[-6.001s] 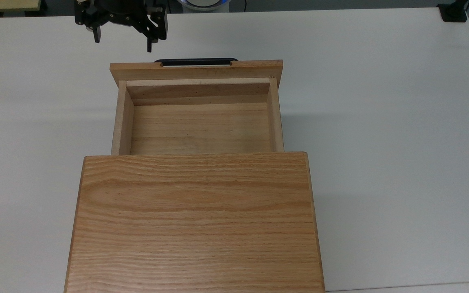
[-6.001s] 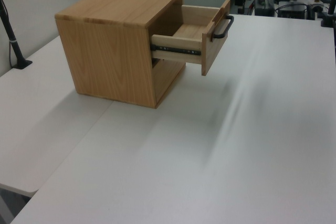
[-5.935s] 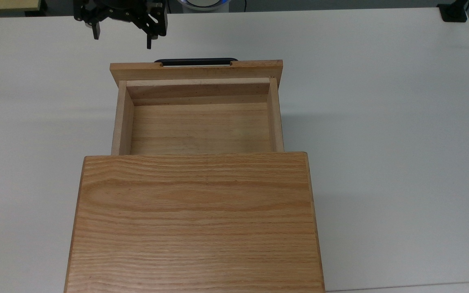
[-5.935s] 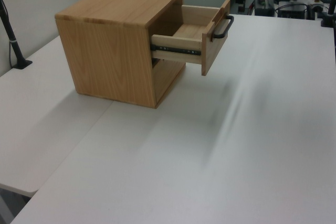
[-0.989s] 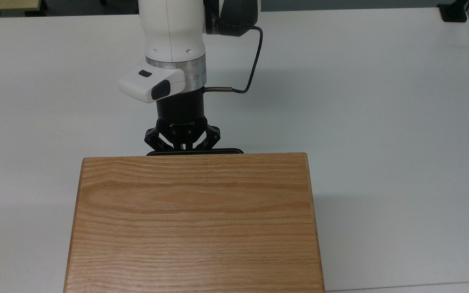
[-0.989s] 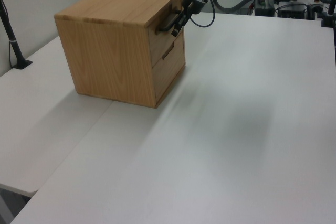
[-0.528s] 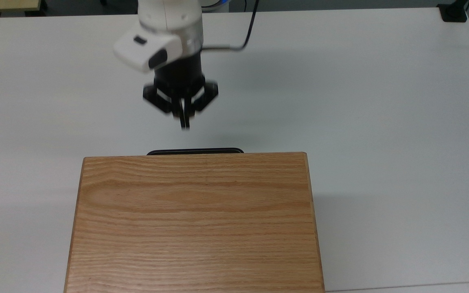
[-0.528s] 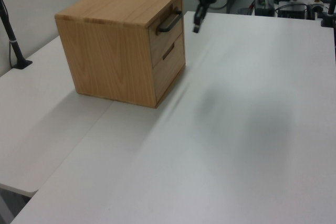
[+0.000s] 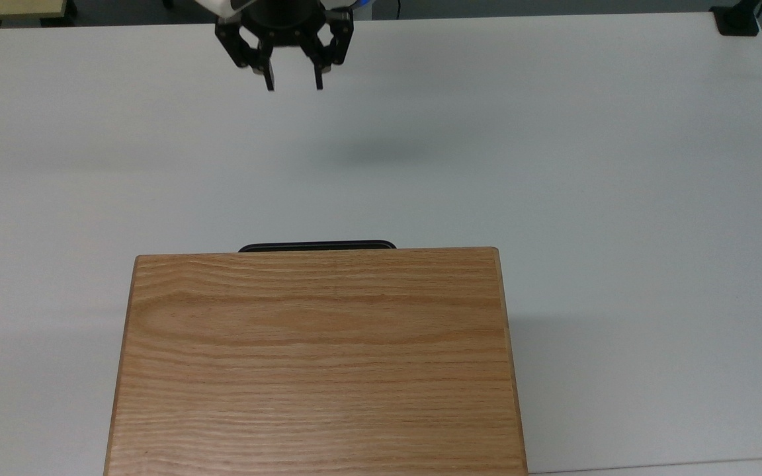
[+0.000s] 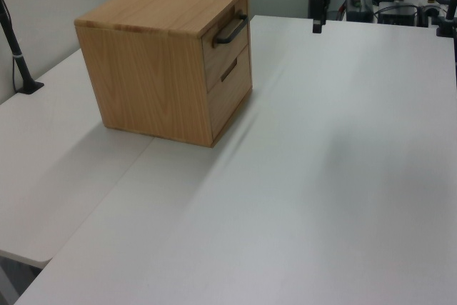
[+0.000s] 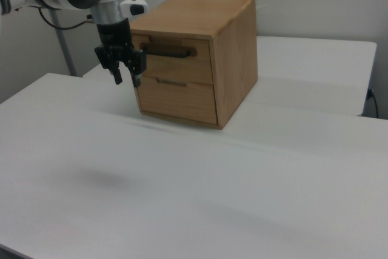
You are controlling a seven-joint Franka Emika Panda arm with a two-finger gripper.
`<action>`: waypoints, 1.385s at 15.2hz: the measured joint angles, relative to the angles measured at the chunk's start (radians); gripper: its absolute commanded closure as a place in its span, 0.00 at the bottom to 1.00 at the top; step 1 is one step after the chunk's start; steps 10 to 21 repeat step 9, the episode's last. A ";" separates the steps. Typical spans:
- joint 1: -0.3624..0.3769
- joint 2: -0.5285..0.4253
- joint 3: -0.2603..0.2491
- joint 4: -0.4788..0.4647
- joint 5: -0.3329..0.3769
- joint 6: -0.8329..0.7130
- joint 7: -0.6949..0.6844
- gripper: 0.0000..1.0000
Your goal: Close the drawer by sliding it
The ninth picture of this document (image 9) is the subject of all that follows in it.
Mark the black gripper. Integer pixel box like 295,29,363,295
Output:
215,0,355,92

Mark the beige wooden desk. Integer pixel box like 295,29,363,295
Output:
0,0,79,27

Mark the oak wooden cabinet box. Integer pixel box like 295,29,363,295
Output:
103,247,529,476

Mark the black table clamp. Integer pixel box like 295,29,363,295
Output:
710,0,762,36

